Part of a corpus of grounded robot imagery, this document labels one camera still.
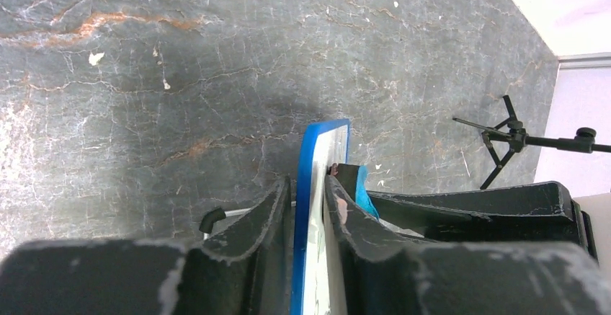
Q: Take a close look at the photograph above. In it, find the blue whiteboard eraser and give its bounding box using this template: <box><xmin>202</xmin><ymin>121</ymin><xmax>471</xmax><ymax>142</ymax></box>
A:
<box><xmin>327</xmin><ymin>163</ymin><xmax>380</xmax><ymax>220</ymax></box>

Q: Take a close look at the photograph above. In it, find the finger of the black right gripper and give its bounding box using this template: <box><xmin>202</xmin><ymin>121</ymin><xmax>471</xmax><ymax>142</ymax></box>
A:
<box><xmin>368</xmin><ymin>182</ymin><xmax>574</xmax><ymax>223</ymax></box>
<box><xmin>372</xmin><ymin>198</ymin><xmax>597</xmax><ymax>258</ymax></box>

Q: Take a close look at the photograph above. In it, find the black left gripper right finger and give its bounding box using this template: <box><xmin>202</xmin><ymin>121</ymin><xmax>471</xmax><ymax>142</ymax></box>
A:
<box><xmin>325</xmin><ymin>176</ymin><xmax>610</xmax><ymax>314</ymax></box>

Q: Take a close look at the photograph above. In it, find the black tripod stand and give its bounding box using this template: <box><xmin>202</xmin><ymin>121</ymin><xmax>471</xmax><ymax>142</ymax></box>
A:
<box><xmin>452</xmin><ymin>95</ymin><xmax>610</xmax><ymax>190</ymax></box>

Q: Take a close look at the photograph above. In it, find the blue framed whiteboard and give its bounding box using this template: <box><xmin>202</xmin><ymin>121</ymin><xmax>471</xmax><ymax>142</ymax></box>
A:
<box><xmin>199</xmin><ymin>118</ymin><xmax>351</xmax><ymax>315</ymax></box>

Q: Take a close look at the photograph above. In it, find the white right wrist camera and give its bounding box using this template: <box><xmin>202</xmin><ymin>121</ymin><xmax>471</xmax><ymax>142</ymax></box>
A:
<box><xmin>575</xmin><ymin>193</ymin><xmax>610</xmax><ymax>281</ymax></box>

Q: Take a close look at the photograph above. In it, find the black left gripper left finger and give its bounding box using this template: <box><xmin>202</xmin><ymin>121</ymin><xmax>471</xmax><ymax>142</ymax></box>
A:
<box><xmin>1</xmin><ymin>177</ymin><xmax>292</xmax><ymax>314</ymax></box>

